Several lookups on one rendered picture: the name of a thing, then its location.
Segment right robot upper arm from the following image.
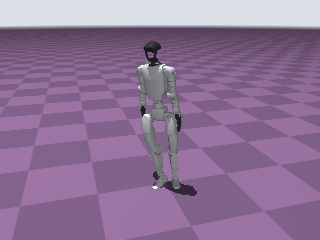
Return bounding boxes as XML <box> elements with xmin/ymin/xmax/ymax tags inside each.
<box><xmin>136</xmin><ymin>65</ymin><xmax>146</xmax><ymax>94</ymax></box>

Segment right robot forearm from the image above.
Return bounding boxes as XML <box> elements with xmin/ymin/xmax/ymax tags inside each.
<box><xmin>139</xmin><ymin>92</ymin><xmax>147</xmax><ymax>109</ymax></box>

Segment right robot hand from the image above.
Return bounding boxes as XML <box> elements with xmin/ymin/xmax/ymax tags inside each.
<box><xmin>140</xmin><ymin>106</ymin><xmax>146</xmax><ymax>117</ymax></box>

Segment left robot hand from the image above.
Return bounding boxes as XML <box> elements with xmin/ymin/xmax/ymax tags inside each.
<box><xmin>175</xmin><ymin>114</ymin><xmax>182</xmax><ymax>132</ymax></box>

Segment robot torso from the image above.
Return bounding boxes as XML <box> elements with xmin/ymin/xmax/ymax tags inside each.
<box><xmin>142</xmin><ymin>62</ymin><xmax>170</xmax><ymax>122</ymax></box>

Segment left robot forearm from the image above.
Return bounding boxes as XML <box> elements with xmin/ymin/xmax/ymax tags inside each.
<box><xmin>171</xmin><ymin>91</ymin><xmax>181</xmax><ymax>117</ymax></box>

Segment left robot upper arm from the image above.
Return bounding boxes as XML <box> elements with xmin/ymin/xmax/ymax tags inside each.
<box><xmin>163</xmin><ymin>66</ymin><xmax>177</xmax><ymax>99</ymax></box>

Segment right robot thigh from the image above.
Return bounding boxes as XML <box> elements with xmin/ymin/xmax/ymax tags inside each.
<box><xmin>141</xmin><ymin>112</ymin><xmax>163</xmax><ymax>155</ymax></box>

